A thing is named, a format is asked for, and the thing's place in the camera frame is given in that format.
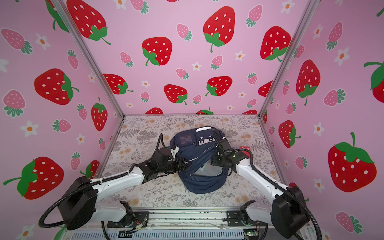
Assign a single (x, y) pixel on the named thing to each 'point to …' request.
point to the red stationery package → (246, 152)
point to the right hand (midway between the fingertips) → (213, 159)
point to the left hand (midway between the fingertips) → (189, 165)
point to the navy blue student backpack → (196, 145)
